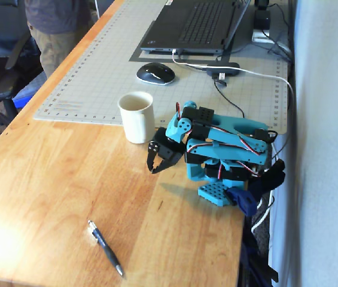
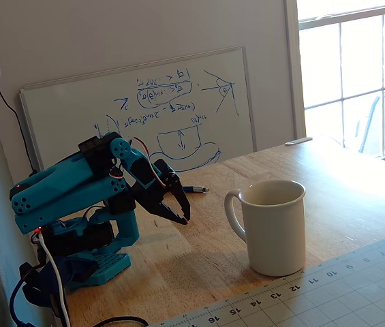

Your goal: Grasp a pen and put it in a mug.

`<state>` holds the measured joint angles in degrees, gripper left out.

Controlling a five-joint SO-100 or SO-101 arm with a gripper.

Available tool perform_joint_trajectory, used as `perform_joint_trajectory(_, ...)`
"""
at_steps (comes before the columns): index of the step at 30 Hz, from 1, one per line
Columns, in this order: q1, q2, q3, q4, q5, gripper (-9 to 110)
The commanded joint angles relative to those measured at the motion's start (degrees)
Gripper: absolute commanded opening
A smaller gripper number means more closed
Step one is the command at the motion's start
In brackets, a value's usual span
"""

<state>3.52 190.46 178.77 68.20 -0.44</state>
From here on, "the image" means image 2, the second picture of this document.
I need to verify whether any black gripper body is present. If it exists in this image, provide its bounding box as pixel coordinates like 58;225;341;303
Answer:
127;158;180;215

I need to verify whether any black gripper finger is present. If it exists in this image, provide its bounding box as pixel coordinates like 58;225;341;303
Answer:
142;200;189;225
164;172;191;223

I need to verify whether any dark blue silver pen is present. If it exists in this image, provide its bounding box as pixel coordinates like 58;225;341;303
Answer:
182;185;210;194

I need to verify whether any white ceramic mug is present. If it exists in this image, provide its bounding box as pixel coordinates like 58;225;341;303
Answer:
224;179;307;277

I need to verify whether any dark blue table clamp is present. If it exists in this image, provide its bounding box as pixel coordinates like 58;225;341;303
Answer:
20;257;99;307

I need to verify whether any whiteboard with blue writing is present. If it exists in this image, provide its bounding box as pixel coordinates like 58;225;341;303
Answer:
19;46;257;174

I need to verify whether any small white flat strip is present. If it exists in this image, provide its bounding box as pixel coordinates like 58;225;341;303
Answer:
284;137;313;146

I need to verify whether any grey gridded cutting mat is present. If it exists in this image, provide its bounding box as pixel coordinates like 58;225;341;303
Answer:
151;228;385;327

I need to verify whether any white framed window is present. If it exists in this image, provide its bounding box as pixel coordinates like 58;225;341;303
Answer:
283;0;385;168

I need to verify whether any black power cable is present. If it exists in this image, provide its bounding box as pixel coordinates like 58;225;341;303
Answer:
91;316;149;327

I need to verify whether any white usb cable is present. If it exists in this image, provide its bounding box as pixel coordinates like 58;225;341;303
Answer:
37;234;72;327

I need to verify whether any blue cable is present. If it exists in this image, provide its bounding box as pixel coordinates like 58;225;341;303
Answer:
9;270;31;327

